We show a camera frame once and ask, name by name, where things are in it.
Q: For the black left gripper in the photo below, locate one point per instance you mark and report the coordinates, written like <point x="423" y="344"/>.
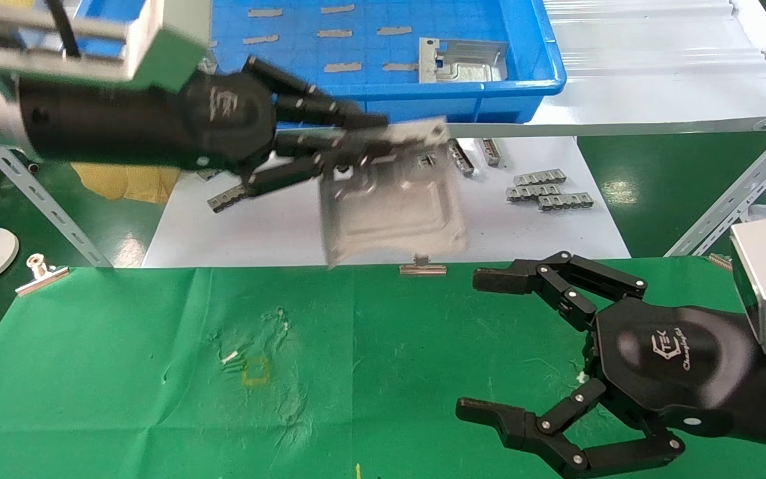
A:
<point x="230" y="120"/>

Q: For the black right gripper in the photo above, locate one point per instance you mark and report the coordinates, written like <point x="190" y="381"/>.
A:
<point x="669" y="366"/>

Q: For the stamped sheet metal part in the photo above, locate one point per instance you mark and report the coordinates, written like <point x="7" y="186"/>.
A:
<point x="389" y="206"/>
<point x="469" y="63"/>

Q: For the grey tape strip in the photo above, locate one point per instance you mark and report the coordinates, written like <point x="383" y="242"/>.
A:
<point x="334" y="33"/>
<point x="337" y="9"/>
<point x="265" y="12"/>
<point x="399" y="66"/>
<point x="394" y="30"/>
<point x="343" y="67"/>
<point x="260" y="40"/>

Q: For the grey metal connector strip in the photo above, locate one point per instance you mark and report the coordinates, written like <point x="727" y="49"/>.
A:
<point x="461" y="159"/>
<point x="530" y="193"/>
<point x="227" y="199"/>
<point x="540" y="177"/>
<point x="491" y="152"/>
<point x="565" y="201"/>

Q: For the green cloth mat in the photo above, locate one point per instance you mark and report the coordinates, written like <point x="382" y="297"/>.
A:
<point x="389" y="346"/>

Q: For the blue plastic tray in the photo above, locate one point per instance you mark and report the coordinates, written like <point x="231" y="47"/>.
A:
<point x="489" y="100"/>

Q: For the yellow foam bag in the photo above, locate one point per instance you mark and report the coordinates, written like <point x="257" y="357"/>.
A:
<point x="124" y="183"/>

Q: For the white metal shelf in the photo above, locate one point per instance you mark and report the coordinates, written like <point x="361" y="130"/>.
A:
<point x="622" y="113"/>

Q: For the perforated metal angle brace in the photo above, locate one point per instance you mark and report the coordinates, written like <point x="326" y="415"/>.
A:
<point x="44" y="199"/>
<point x="735" y="193"/>

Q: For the white corrugated plastic sheet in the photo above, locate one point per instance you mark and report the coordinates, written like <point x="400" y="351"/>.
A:
<point x="655" y="40"/>

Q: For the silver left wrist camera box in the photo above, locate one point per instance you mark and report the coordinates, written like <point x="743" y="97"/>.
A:
<point x="157" y="40"/>

